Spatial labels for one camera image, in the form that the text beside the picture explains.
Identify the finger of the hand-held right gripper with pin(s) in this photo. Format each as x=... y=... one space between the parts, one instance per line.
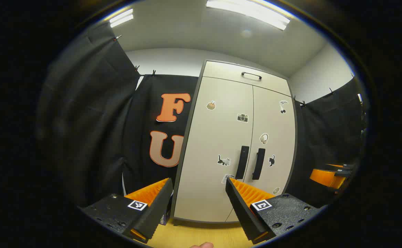
x=327 y=178

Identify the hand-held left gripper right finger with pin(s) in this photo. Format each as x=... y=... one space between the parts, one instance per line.
x=242 y=213

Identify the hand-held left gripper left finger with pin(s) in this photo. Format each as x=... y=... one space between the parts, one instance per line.
x=156 y=213

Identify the beige cabinet door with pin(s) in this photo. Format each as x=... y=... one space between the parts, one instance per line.
x=273 y=124
x=214 y=137

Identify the grey double-door shoe cabinet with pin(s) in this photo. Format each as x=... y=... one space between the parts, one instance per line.
x=188 y=137

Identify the beige cabinet drawer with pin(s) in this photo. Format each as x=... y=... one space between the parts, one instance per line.
x=221 y=72

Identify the blue and white booklets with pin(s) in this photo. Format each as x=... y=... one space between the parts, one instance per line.
x=164 y=218

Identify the black backdrop cloth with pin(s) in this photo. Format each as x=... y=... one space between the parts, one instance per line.
x=94 y=120

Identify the large ceiling light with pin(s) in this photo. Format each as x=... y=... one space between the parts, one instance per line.
x=249 y=12

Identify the small ceiling light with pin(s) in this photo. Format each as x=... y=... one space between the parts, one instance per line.
x=121 y=18

